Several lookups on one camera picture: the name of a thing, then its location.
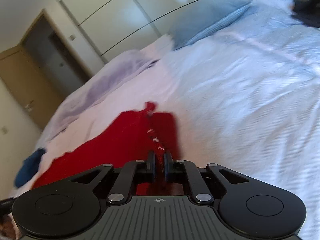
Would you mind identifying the lilac blanket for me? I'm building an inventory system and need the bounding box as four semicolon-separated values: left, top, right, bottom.
43;50;158;141

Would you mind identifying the red knit sweater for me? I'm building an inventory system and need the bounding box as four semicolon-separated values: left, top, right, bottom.
33;102;181;189

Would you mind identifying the folded blue garment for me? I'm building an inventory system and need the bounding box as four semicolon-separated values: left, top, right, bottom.
14;148;46;188

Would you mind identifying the white bed duvet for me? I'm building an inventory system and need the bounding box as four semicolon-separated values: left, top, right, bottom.
10;0;320;240

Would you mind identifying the wooden door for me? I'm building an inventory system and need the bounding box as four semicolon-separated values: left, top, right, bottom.
1;10;92;129

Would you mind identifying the dark navy garment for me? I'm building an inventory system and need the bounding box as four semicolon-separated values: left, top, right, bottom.
291;0;319;28

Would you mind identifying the light blue cushion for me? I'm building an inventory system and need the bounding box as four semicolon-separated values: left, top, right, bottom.
169;0;252;50

